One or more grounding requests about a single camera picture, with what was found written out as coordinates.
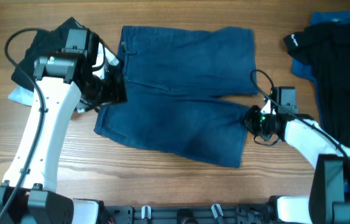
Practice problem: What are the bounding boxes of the dark blue denim shorts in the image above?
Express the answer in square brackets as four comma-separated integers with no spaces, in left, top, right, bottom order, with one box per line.
[94,26,257,168]

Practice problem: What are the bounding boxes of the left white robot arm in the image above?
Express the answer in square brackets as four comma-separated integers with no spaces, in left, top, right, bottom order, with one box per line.
[0,29,127,223]

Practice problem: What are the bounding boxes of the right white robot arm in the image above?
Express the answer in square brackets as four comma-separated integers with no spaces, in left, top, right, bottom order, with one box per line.
[243,87,350,223]

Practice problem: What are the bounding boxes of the folded black shorts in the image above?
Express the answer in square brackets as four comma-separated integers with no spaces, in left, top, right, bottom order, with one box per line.
[11,17,113,93]

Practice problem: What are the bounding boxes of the blue polo shirt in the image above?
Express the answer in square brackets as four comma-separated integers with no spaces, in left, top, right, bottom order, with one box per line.
[292,10,350,128]

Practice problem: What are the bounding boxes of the black polo shirt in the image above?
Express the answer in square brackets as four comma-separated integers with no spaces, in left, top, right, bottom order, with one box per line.
[284,22,350,147]

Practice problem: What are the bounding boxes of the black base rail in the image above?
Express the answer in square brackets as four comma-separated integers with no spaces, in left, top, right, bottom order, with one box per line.
[106,203,283,224]

